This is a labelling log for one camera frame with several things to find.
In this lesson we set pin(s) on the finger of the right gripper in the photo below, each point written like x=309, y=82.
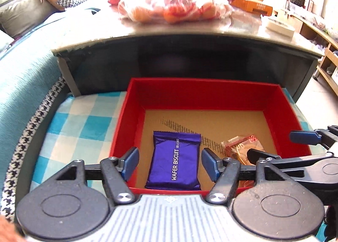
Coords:
x=255, y=155
x=324, y=137

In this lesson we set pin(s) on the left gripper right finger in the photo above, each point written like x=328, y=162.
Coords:
x=224, y=173

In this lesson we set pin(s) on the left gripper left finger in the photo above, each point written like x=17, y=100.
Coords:
x=116, y=172

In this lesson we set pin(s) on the clear orange snack packet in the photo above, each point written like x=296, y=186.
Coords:
x=238, y=147

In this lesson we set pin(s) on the bag of orange snacks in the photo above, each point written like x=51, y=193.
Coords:
x=174, y=11

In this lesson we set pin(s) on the purple wafer biscuit packet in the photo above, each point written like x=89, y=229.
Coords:
x=175, y=161

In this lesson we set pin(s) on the blue white checkered cloth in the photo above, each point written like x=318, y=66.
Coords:
x=83, y=128

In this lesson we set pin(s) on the red cardboard box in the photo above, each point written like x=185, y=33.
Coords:
x=217, y=110

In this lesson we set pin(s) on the wooden tv shelf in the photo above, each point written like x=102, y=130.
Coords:
x=327, y=65

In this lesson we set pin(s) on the white small box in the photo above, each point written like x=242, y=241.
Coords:
x=279, y=27

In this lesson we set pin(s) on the dark coffee table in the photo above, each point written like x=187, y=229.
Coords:
x=107, y=52

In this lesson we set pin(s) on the teal sofa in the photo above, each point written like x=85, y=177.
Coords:
x=30, y=83

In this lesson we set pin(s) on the orange flat box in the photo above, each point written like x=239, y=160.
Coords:
x=253, y=6

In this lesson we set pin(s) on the grey sofa cushion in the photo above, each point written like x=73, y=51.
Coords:
x=18, y=17

